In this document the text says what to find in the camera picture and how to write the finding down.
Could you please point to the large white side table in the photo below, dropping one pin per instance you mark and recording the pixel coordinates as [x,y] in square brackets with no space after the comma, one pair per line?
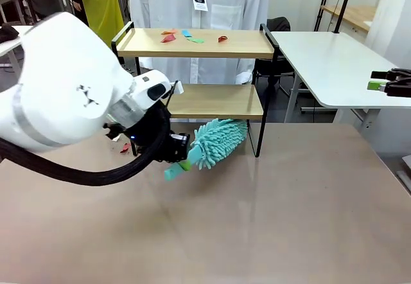
[337,65]

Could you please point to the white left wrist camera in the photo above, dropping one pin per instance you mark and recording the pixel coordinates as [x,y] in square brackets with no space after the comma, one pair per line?
[178,88]

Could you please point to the black tripod stand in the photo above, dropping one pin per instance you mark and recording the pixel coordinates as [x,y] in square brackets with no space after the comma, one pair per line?
[324,1]

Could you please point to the black lump object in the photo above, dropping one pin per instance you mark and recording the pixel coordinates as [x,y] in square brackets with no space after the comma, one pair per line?
[9,32]

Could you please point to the light wooden background table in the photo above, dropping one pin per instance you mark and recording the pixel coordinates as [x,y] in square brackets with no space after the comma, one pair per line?
[356,15]

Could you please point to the person in yellow apron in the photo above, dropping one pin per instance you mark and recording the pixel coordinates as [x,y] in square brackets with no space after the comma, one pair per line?
[102,4]

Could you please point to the black office chair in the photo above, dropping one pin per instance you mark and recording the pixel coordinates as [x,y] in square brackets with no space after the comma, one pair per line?
[279,23]

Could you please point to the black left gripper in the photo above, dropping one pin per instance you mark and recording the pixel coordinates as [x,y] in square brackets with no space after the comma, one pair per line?
[178,141]

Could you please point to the person's right forearm white sleeve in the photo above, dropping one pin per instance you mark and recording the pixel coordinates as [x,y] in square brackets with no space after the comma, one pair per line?
[149,64]

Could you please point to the black stand pole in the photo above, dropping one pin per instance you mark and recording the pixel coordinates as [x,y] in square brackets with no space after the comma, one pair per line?
[345,1]

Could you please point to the green paper scrap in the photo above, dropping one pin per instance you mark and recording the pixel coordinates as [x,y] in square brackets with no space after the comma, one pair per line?
[196,40]

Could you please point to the teal chenille duster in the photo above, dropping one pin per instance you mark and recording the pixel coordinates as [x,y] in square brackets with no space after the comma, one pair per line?
[218,142]

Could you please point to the blue paper scrap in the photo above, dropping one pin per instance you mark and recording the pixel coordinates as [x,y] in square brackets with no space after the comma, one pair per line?
[186,33]

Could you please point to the small white side table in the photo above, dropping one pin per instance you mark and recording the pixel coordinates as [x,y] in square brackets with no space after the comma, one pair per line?
[13,47]

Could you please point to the white plastic floor object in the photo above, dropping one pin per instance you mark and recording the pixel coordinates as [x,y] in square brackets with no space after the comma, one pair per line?
[405,174]

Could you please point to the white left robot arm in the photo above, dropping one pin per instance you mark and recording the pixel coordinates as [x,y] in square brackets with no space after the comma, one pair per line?
[64,72]

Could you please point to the orange paper scrap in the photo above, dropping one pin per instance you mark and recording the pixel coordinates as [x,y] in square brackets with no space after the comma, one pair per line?
[171,32]

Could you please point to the small red paper scrap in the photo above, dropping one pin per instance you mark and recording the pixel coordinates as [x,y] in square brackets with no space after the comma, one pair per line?
[222,39]

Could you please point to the person's left forearm white sleeve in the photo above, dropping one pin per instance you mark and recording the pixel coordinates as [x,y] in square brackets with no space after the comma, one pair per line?
[245,72]

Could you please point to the crumpled red paper scrap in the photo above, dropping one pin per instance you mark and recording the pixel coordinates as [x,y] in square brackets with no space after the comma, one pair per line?
[125,149]

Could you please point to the large red paper scrap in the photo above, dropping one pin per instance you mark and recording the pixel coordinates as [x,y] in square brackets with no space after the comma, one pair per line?
[167,39]

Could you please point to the pale paper scrap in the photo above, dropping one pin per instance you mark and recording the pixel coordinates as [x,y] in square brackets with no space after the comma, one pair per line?
[115,137]

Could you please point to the wooden shelf black metal frame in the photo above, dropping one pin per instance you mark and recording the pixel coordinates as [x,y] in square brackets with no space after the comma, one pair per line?
[199,47]

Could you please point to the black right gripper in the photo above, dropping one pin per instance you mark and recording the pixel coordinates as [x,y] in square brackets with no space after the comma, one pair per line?
[403,85]

